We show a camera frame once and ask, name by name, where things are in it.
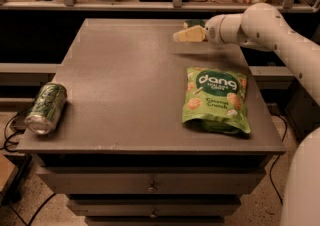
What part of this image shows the green and yellow sponge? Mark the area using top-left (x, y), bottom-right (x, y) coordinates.
top-left (183, 19), bottom-right (205, 29)

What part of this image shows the lower drawer knob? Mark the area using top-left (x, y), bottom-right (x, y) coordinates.
top-left (149, 209), bottom-right (158, 219)

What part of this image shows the green soda can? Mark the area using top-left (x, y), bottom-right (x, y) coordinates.
top-left (25, 83), bottom-right (67, 135)

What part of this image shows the black cable right floor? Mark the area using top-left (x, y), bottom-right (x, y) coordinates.
top-left (268, 113), bottom-right (289, 206)

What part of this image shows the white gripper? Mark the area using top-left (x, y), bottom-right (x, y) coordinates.
top-left (173, 14), bottom-right (245, 45)

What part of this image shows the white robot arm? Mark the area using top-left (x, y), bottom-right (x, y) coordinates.
top-left (173, 3), bottom-right (320, 226)

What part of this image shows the drawer knob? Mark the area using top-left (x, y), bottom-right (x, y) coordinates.
top-left (147, 180), bottom-right (158, 193)
top-left (149, 209), bottom-right (158, 219)

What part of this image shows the upper drawer knob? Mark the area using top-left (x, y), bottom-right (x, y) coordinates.
top-left (147, 180), bottom-right (158, 193)

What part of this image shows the black cables left floor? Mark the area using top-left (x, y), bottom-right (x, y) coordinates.
top-left (0, 108), bottom-right (58, 226)

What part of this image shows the grey drawer cabinet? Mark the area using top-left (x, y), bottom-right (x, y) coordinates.
top-left (19, 19), bottom-right (284, 226)

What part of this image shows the green dang snack bag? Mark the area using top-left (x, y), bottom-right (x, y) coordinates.
top-left (182, 67), bottom-right (251, 134)

